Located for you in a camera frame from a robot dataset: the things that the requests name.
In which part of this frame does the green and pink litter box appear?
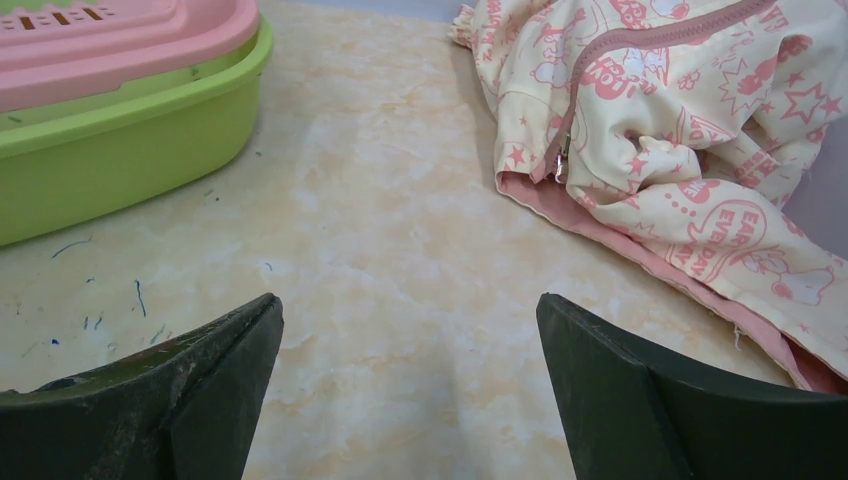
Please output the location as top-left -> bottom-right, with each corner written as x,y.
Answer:
1,0 -> 273,245

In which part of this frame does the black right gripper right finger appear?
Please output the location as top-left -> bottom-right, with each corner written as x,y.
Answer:
536,293 -> 847,479

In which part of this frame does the cream pink printed jacket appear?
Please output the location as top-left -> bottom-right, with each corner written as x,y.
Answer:
450,1 -> 847,394

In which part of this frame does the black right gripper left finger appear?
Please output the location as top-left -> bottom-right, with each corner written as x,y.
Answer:
1,293 -> 284,479

